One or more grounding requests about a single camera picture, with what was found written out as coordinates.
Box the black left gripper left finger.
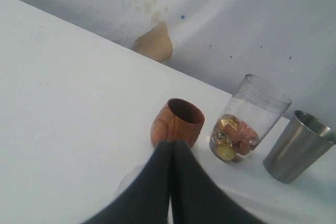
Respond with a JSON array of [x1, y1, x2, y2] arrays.
[[84, 142, 173, 223]]

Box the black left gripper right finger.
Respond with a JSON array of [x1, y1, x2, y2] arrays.
[[169, 141, 289, 224]]

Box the gold coins and brown blocks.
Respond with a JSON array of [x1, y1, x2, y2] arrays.
[[209, 114, 260, 163]]

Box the brown wooden cup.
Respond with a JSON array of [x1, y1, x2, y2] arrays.
[[150, 98, 205, 148]]

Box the clear plastic measuring tumbler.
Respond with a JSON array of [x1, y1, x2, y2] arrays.
[[208, 74, 292, 165]]

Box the stainless steel cup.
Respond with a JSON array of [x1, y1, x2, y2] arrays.
[[263, 110, 335, 184]]

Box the white backdrop sheet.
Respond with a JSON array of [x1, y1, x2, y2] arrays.
[[20, 0, 335, 127]]

